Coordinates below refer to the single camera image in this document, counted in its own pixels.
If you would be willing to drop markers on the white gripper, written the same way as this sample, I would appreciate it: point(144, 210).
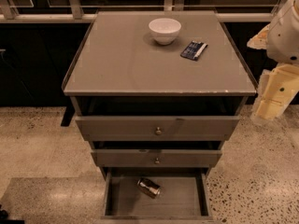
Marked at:
point(284, 37)

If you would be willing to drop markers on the orange soda can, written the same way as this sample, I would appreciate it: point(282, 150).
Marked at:
point(148, 187)

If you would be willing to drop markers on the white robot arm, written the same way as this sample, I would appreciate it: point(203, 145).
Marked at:
point(283, 38)

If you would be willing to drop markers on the grey drawer cabinet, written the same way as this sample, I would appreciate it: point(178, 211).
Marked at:
point(122, 71)

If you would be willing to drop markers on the brass top drawer knob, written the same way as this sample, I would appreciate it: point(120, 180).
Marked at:
point(158, 131)

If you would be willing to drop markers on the grey top drawer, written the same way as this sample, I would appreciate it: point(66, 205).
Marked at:
point(142, 128)

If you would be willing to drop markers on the grey middle drawer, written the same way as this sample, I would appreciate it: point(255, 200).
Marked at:
point(145, 158)

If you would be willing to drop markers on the blue snack packet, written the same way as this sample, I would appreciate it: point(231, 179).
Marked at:
point(194, 50)

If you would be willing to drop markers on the white ceramic bowl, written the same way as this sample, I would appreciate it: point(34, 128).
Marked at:
point(164, 30)

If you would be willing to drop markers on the white metal railing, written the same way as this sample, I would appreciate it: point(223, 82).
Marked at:
point(85, 10)

